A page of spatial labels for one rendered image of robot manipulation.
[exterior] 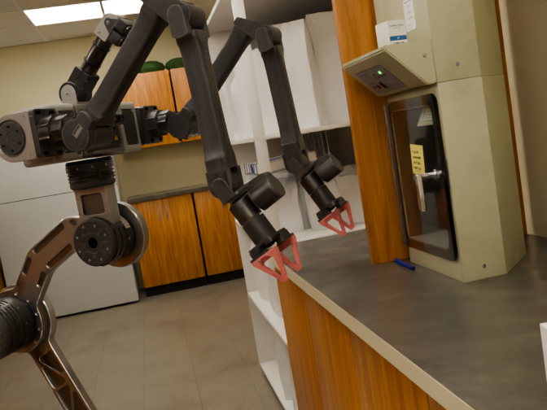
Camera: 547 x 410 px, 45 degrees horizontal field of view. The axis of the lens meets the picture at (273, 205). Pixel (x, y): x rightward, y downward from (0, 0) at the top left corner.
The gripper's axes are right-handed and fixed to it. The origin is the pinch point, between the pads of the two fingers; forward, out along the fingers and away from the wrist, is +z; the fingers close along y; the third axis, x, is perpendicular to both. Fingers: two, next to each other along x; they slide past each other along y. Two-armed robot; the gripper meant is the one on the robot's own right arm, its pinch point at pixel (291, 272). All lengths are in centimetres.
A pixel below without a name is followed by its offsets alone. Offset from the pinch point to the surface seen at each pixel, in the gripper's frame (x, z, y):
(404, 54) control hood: -46, -24, 17
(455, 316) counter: -25.0, 26.5, -3.8
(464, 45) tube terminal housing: -57, -18, 25
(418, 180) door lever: -30.9, 0.6, 21.8
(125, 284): 317, -82, 377
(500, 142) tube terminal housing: -49, 5, 35
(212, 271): 265, -45, 432
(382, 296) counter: -9.1, 17.4, 13.8
